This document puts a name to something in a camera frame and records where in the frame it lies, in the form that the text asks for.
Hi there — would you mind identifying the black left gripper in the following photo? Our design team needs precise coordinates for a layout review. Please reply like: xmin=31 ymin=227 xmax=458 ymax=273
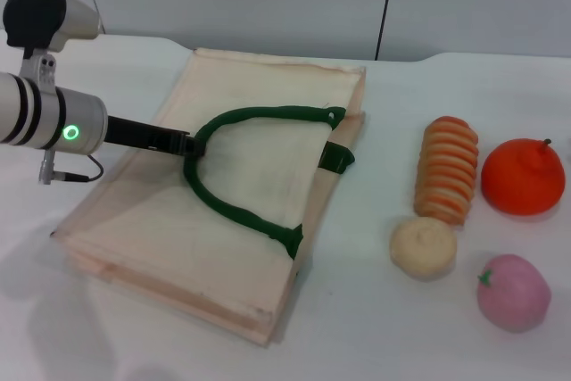
xmin=105 ymin=115 xmax=211 ymax=160

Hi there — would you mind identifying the white handbag with green handles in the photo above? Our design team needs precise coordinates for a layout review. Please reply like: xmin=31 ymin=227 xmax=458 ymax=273
xmin=49 ymin=46 xmax=368 ymax=349

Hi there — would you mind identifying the orange toy fruit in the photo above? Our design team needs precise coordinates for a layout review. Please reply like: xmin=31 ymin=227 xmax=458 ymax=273
xmin=480 ymin=137 xmax=567 ymax=218

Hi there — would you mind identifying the round cream bun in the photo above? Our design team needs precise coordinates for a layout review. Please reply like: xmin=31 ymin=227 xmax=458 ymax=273
xmin=388 ymin=216 xmax=458 ymax=282

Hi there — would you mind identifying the ridged orange striped bread loaf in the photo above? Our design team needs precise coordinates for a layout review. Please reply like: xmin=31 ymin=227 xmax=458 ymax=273
xmin=412 ymin=115 xmax=481 ymax=227

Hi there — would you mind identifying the pink toy peach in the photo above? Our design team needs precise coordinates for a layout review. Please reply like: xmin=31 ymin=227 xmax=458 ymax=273
xmin=476 ymin=253 xmax=552 ymax=334

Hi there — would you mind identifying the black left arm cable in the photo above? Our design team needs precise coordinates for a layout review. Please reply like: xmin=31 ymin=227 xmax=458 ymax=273
xmin=37 ymin=147 xmax=105 ymax=186

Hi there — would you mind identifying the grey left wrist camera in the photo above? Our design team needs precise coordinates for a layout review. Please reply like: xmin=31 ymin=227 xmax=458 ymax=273
xmin=3 ymin=0 xmax=102 ymax=87

